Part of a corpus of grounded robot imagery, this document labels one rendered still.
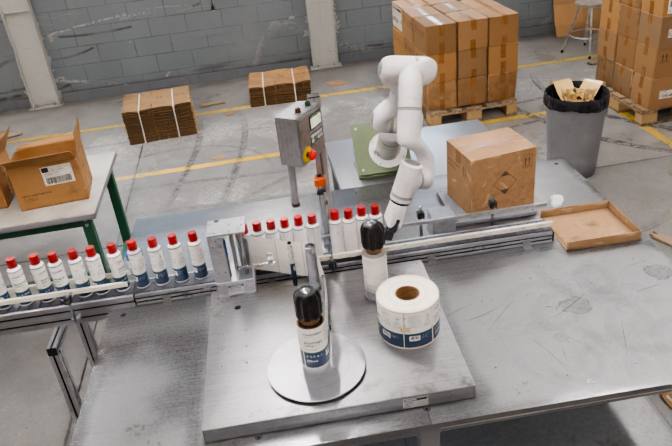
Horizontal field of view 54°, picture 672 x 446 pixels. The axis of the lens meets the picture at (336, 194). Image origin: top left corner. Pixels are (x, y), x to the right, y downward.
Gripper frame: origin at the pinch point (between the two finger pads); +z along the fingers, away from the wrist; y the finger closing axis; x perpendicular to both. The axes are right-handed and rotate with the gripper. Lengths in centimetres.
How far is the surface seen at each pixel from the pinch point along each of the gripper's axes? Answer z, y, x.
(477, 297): 2.2, 32.2, 27.5
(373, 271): -2.2, 31.9, -12.8
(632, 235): -23, 13, 91
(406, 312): -6, 58, -8
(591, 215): -19, -9, 86
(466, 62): -7, -318, 135
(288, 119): -39, -1, -48
